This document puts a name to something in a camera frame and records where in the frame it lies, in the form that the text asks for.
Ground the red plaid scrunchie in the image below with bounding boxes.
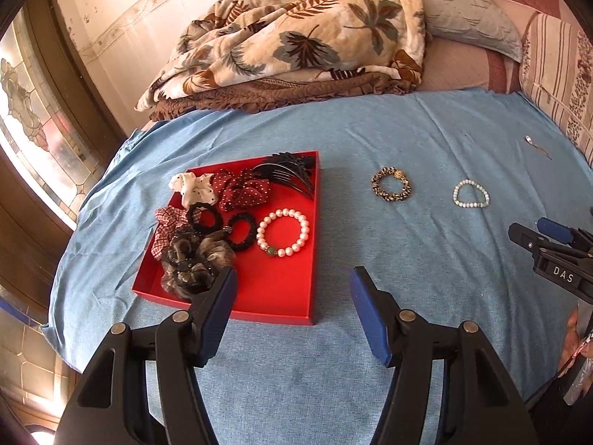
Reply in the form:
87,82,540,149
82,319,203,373
149,206,195,260

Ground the striped floral pillow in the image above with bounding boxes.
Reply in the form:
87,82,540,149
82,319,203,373
519,11,593,168

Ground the brown ruffled quilt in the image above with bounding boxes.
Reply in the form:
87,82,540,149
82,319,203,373
148,72,420,122

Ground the dark red polka dot scrunchie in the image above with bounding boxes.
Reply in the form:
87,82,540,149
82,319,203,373
211,168,272,211

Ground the blue cloth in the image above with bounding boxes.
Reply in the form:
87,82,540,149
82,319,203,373
39,88,593,445

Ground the floral leaf print blanket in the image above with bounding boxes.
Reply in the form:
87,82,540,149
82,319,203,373
135,0,426,112

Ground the white cherry print scrunchie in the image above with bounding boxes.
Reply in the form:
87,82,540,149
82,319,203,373
168,171,218,208

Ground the silver hair pin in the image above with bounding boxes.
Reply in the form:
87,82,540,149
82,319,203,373
525,135,553,161

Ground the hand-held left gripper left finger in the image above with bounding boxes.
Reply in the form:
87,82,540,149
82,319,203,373
60,266,239,445

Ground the small pearl bracelet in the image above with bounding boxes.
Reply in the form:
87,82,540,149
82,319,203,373
453,179,491,209

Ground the black hair clip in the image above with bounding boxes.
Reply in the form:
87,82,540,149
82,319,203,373
252,152,317,200

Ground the black satin hair tie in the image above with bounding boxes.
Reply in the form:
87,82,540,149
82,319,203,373
186,202,224,233

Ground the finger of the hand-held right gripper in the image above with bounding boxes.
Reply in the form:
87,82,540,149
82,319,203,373
537,217,593,258
508,222,550,263

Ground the person's right hand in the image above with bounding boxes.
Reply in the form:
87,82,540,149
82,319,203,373
558,308,593,378

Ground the black cable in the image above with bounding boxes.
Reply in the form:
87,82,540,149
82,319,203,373
523,370,570,404

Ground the black textured hair tie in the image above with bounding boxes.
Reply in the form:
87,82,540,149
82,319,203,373
226,212,258,252

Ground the large pearl bracelet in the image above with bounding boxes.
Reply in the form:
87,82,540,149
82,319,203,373
256,208,310,259

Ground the pink patterned bed sheet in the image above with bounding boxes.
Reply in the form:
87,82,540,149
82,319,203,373
419,0,593,96

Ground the grey sheer dotted scrunchie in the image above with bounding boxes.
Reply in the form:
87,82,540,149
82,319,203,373
160,232,237,296

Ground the leopard pattern bracelet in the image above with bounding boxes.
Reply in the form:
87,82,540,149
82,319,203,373
371,166,413,203

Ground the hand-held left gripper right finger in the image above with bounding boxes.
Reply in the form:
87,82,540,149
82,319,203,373
349,266,540,445

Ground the red shallow box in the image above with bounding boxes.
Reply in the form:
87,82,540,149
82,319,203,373
132,150,321,326

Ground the grey pillow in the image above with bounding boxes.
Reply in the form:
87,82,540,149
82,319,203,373
410,0,524,63

